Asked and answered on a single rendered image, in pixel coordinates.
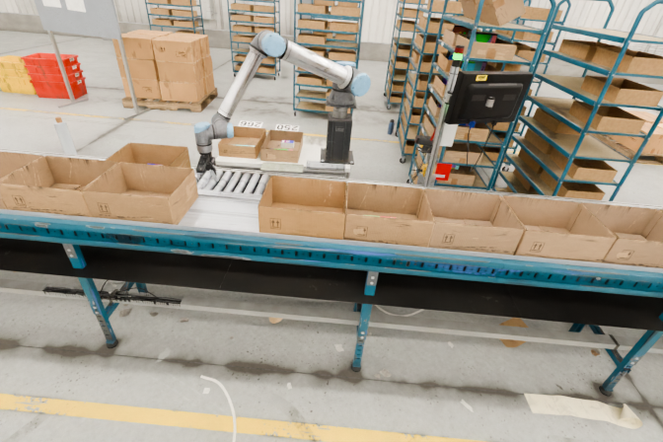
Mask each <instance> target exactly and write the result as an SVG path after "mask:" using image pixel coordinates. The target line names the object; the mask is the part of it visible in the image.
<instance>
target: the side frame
mask: <svg viewBox="0 0 663 442"><path fill-rule="evenodd" d="M12 224H13V225H12ZM6 225H7V226H8V228H9V230H8V229H7V227H6ZM19 226H20V227H21V228H22V230H23V231H21V229H20V227H19ZM33 227H34V228H35V229H36V231H34V229H33ZM46 229H48V231H49V233H48V232H47V230H46ZM60 230H61V231H62V233H63V235H62V234H61V232H60ZM54 231H55V232H54ZM74 231H75V232H76V234H77V236H76V235H75V234H74ZM88 233H90V236H91V237H89V235H88ZM82 234H83V235H82ZM102 234H103V235H104V238H103V237H102ZM96 235H97V236H96ZM115 235H117V238H118V240H117V239H116V238H115ZM128 236H130V237H131V241H130V240H129V237H128ZM0 238H8V239H19V240H30V241H41V242H51V243H61V244H72V245H83V246H94V247H105V248H116V249H127V250H137V251H148V252H159V253H170V254H181V255H192V256H203V257H214V258H234V259H245V260H256V261H267V262H278V263H289V264H300V265H310V266H321V267H332V268H342V269H353V270H364V271H375V272H386V273H396V274H407V275H418V276H429V277H440V278H451V279H462V280H472V281H483V282H494V283H505V284H516V285H527V286H538V287H548V288H559V289H570V290H581V291H592V292H603V293H614V294H625V295H635V296H645V297H656V298H663V289H662V288H663V273H658V272H647V271H636V270H625V269H614V268H604V267H593V266H582V265H571V264H560V263H548V262H537V261H526V260H516V259H505V258H484V257H473V256H462V255H451V254H440V253H429V252H418V251H407V250H396V249H385V248H374V247H363V246H352V245H342V244H331V243H320V242H308V241H297V240H286V239H275V238H265V237H254V236H243V235H232V234H221V233H210V232H199V231H188V230H177V229H166V228H155V227H144V226H133V225H122V224H112V223H101V222H90V221H79V220H67V219H56V218H45V217H34V216H24V215H13V214H2V213H0ZM143 238H144V239H145V242H143ZM156 239H158V240H159V243H157V240H156ZM150 240H151V241H150ZM170 240H172V241H173V244H171V241H170ZM164 241H165V242H164ZM184 241H186V246H185V245H184ZM198 243H200V247H199V246H198ZM211 244H213V245H214V249H213V248H212V245H211ZM205 245H206V246H205ZM225 245H227V246H228V250H226V246H225ZM219 246H220V247H219ZM240 246H241V247H242V250H241V251H240ZM254 248H256V251H255V252H254ZM267 249H269V253H268V252H267ZM281 250H283V255H282V254H281ZM295 252H297V256H295ZM289 253H290V254H289ZM309 253H311V254H312V255H311V256H310V257H309ZM323 254H325V255H326V257H325V258H323ZM337 255H339V259H336V257H337ZM351 257H353V260H351ZM365 258H367V261H366V262H365ZM379 259H381V263H379ZM394 260H395V261H396V263H395V264H393V261H394ZM408 261H409V265H406V264H407V262H408ZM422 263H423V267H421V264H422ZM436 264H438V266H437V268H435V265H436ZM450 265H452V268H451V269H449V267H450ZM443 266H444V267H443ZM465 266H466V270H465V271H463V269H464V267H465ZM479 268H480V270H479V272H477V271H478V269H479ZM493 269H494V272H493V273H491V272H492V270H493ZM507 270H509V271H508V273H507V274H505V273H506V271H507ZM499 271H500V272H499ZM522 271H523V273H522V275H521V276H519V275H520V273H521V272H522ZM535 273H537V275H536V277H534V275H535ZM528 274H529V275H528ZM550 274H551V275H552V276H551V278H548V277H549V276H550ZM565 275H566V276H565ZM564 276H565V278H564V279H563V277H564ZM578 277H580V278H579V280H578V281H576V280H577V278H578ZM597 277H600V278H601V279H600V280H597V279H596V278H597ZM570 278H571V279H570ZM593 278H595V279H594V280H593V282H591V280H592V279H593ZM562 279H563V280H562ZM585 279H586V280H585ZM608 279H609V281H608V282H607V283H606V284H605V282H606V281H607V280H608ZM621 282H623V283H622V284H621V285H619V284H620V283H621ZM635 282H637V283H636V285H635V286H633V285H634V284H635ZM651 283H652V284H651ZM642 284H643V285H642ZM649 284H651V286H650V287H648V286H649ZM647 287H648V288H647Z"/></svg>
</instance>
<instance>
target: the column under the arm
mask: <svg viewBox="0 0 663 442"><path fill-rule="evenodd" d="M332 115H333V112H329V114H328V130H327V145H326V148H321V160H320V163H329V164H345V165H354V160H353V152H352V150H351V149H350V140H351V130H352V116H351V113H348V114H347V118H335V117H333V116H332Z"/></svg>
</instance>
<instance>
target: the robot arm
mask: <svg viewBox="0 0 663 442"><path fill-rule="evenodd" d="M268 55H269V56H272V57H276V58H279V59H282V60H284V61H287V62H289V63H291V64H293V65H296V66H298V67H300V68H303V69H305V70H307V71H309V72H312V73H314V74H316V75H319V76H321V77H323V78H326V79H328V80H330V81H332V89H331V93H330V95H329V102H330V103H332V104H335V105H340V106H350V105H353V104H354V96H357V97H362V96H364V95H365V94H366V93H367V92H368V91H369V89H370V85H371V80H370V77H369V76H368V75H367V74H366V73H363V72H361V71H359V70H357V69H355V67H356V65H355V63H354V62H347V61H338V62H333V61H331V60H329V59H327V58H324V57H322V56H320V55H318V54H317V53H315V52H313V51H311V50H309V49H307V48H305V47H302V46H300V45H298V44H296V43H294V42H292V41H290V40H288V39H287V38H285V37H282V36H280V35H278V34H276V33H274V32H272V31H269V30H265V31H262V32H260V33H258V34H257V35H256V36H255V38H254V39H253V40H252V42H251V44H250V52H249V54H248V56H247V58H246V59H245V61H244V63H243V65H242V67H241V69H240V71H239V73H238V74H237V76H236V78H235V80H234V82H233V84H232V86H231V88H230V90H229V91H228V93H227V95H226V97H225V99H224V101H223V103H222V105H221V106H220V108H219V110H218V111H217V113H216V114H214V115H213V116H212V118H211V123H212V124H210V123H209V122H207V121H205V122H199V123H197V124H195V125H194V127H193V128H194V135H195V142H196V149H197V152H199V154H200V157H199V161H198V164H197V167H196V173H197V178H198V180H199V181H200V177H201V174H202V173H204V172H205V170H207V171H209V170H210V169H211V172H210V174H211V175H212V176H213V179H214V180H215V181H216V182H217V183H218V174H219V173H218V171H216V169H215V167H214V166H215V165H216V162H215V164H214V160H215V157H212V152H211V151H212V150H213V146H212V140H214V139H224V138H232V137H234V129H233V124H232V122H229V121H230V119H231V116H232V115H233V113H234V111H235V109H236V107H237V105H238V104H239V102H240V100H241V98H242V96H243V94H244V93H245V92H246V90H247V88H248V86H249V84H250V83H251V81H252V79H253V77H254V75H255V73H256V72H257V70H258V67H259V65H260V64H261V62H262V60H263V59H264V58H267V56H268ZM353 95H354V96H353ZM213 164H214V166H213Z"/></svg>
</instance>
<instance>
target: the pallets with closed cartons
mask: <svg viewBox="0 0 663 442"><path fill-rule="evenodd" d="M121 36H122V40H123V45H124V49H125V53H126V58H127V62H128V66H129V71H130V75H131V79H132V84H133V88H134V92H135V97H136V98H137V99H136V101H137V105H139V106H145V107H147V108H148V109H150V110H155V109H158V110H160V111H165V110H170V111H176V110H177V109H190V110H191V111H192V112H202V111H203V110H204V109H205V108H206V107H207V106H208V105H209V104H210V103H211V102H212V101H213V100H214V99H215V98H216V97H217V96H218V92H217V88H215V86H214V77H213V66H212V59H211V55H210V49H209V40H208V35H193V34H173V33H172V32H158V31H144V30H137V31H133V32H129V33H127V34H121ZM112 42H113V46H114V50H115V54H116V60H117V64H118V68H119V72H120V76H121V80H122V84H123V88H124V92H125V95H126V97H125V98H123V99H122V104H123V107H124V108H126V109H133V108H134V106H133V101H132V98H131V94H130V90H129V86H128V81H127V77H126V73H125V69H124V65H123V61H122V56H121V52H120V48H119V44H118V40H117V39H115V38H113V39H112ZM147 99H148V100H147ZM156 99H160V101H159V102H153V101H154V100H156ZM145 100H146V101H145ZM166 101H170V102H168V103H166ZM178 102H179V103H178ZM190 102H192V103H191V104H190ZM626 111H628V112H630V113H632V114H634V115H636V116H638V117H640V118H642V119H644V120H646V122H645V123H644V124H643V126H642V128H641V130H640V131H641V132H643V133H645V134H646V135H647V133H648V131H649V129H650V128H651V126H652V124H653V123H654V121H655V119H656V117H657V115H654V114H652V113H649V112H647V111H638V110H626ZM590 134H591V135H593V136H595V137H596V138H598V139H599V140H601V141H603V142H604V143H606V144H608V145H609V146H611V147H612V148H614V149H616V150H617V151H619V152H620V153H622V154H624V155H625V156H627V157H629V158H630V159H633V157H634V155H635V153H636V152H637V150H638V148H639V147H640V145H641V143H642V141H643V140H644V138H640V137H632V136H620V135H608V134H596V133H590ZM604 136H606V137H604ZM607 136H610V137H607ZM609 139H611V140H616V141H611V140H609ZM618 144H619V145H618ZM623 145H625V146H623ZM628 149H630V150H628ZM640 155H646V156H654V157H655V158H654V160H646V159H637V161H636V163H640V164H654V165H663V118H662V119H661V120H660V122H659V124H658V125H657V127H656V129H655V130H654V132H653V134H652V136H651V137H650V139H649V141H648V142H647V144H646V146H645V147H644V149H643V151H642V152H641V154H640Z"/></svg>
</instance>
